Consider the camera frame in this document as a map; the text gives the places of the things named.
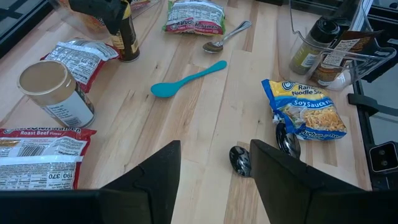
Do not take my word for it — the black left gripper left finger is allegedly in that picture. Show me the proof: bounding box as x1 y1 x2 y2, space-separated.
0 139 182 224

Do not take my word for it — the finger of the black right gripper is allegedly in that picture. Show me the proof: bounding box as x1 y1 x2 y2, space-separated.
68 0 125 35

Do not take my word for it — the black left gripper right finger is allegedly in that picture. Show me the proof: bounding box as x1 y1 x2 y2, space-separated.
249 139 398 224

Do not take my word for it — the orange ramen packet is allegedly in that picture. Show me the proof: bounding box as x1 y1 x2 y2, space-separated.
58 0 108 32

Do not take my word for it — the pink green ramen packet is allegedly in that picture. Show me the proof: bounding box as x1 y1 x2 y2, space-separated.
130 0 154 10
162 0 226 36

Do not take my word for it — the dark bottle yellow cap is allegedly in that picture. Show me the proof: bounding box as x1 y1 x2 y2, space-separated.
108 0 141 63

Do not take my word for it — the red ramen packet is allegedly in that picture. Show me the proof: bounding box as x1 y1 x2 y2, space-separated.
0 127 97 191
40 37 121 94

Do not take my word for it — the tan lid cylinder can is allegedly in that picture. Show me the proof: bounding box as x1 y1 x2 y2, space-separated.
17 60 96 129

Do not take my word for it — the silver metal spoon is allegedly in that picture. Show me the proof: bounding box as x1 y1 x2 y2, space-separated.
202 20 252 54

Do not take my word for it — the brown pouch white label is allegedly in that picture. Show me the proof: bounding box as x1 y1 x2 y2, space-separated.
310 30 385 87

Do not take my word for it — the spice jar black lid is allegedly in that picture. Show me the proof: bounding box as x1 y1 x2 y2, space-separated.
289 17 341 75

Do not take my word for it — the clear plastic container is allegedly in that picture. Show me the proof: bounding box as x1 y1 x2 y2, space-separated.
287 0 398 93
48 0 162 40

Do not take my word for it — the black metal spoon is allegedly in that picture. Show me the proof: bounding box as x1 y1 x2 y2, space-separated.
275 122 302 159
229 145 252 178

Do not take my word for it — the blue yellow ramen packet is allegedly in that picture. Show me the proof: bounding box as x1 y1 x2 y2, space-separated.
261 78 348 141

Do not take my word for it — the teal plastic spoon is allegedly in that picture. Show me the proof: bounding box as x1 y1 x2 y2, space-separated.
150 60 228 99

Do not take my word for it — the small black table camera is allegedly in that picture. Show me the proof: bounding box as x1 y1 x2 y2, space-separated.
369 141 398 174

